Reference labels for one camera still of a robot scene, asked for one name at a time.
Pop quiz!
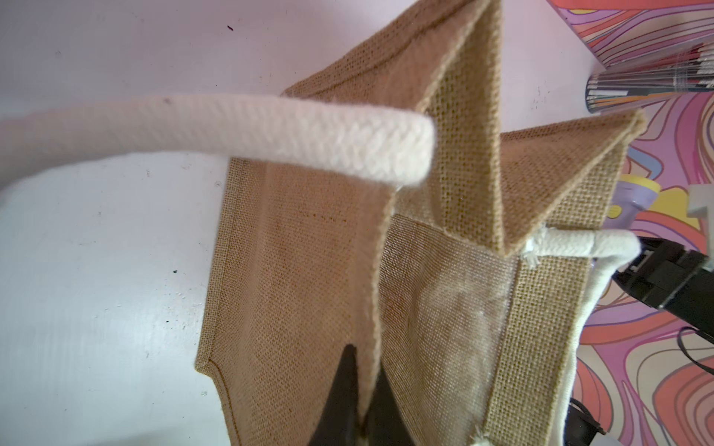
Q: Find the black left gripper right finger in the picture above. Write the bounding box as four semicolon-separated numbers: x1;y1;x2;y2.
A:
364;367;415;446

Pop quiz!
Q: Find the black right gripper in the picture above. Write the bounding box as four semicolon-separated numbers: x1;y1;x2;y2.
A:
612;237;713;342

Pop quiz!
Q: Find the brown burlap tote bag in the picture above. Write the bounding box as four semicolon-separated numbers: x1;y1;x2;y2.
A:
1;1;646;445

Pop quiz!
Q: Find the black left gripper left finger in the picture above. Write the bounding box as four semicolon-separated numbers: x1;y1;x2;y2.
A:
308;345;359;446

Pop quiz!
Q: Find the purple flashlight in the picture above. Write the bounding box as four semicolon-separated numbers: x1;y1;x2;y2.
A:
602;174;661;230

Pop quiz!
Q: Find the silver metal pen cup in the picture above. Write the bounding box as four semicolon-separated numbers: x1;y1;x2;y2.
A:
585;43;713;113

